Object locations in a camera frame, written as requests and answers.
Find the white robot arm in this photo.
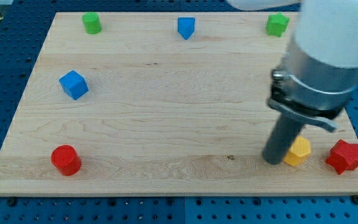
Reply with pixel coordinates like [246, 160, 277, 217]
[268, 0, 358, 132]

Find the wooden board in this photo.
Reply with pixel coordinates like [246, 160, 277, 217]
[0, 12, 358, 197]

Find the blue pentagon block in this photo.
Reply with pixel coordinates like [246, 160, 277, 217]
[177, 17, 195, 40]

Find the grey cylindrical pointer tool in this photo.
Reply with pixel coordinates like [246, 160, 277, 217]
[262, 115, 305, 165]

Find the blue cube block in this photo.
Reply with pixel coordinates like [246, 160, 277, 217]
[59, 70, 89, 100]

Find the green cylinder block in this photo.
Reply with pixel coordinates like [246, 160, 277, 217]
[82, 12, 102, 34]

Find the red cylinder block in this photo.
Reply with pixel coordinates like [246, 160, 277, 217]
[50, 145, 82, 176]

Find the yellow hexagon block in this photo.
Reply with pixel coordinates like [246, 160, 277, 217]
[284, 136, 311, 167]

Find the green star block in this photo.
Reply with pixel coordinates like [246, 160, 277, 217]
[265, 12, 290, 37]

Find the red star block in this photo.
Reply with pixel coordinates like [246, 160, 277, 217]
[326, 139, 358, 175]

